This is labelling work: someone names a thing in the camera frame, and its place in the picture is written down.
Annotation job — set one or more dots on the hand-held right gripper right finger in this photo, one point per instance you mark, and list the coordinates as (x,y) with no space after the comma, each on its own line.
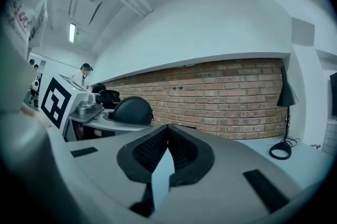
(189,152)

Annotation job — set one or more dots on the person's left forearm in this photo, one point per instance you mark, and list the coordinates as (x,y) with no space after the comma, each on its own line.
(35,116)

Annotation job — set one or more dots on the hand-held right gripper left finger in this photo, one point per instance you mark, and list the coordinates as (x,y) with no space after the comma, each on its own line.
(143,150)

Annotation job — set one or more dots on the black glasses case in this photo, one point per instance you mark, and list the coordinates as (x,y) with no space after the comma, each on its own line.
(133,111)

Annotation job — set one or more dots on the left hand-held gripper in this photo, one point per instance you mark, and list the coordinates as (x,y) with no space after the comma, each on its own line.
(56,102)

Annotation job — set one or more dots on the black monitor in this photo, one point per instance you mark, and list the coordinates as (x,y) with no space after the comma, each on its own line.
(333,96)

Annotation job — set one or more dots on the black desk lamp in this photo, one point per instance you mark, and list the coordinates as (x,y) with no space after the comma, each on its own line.
(287,98)

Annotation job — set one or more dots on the black office chair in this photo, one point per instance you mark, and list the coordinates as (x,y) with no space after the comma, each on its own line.
(106,96)

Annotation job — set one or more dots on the long ceiling light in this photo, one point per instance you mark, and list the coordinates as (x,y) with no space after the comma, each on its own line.
(72,32)

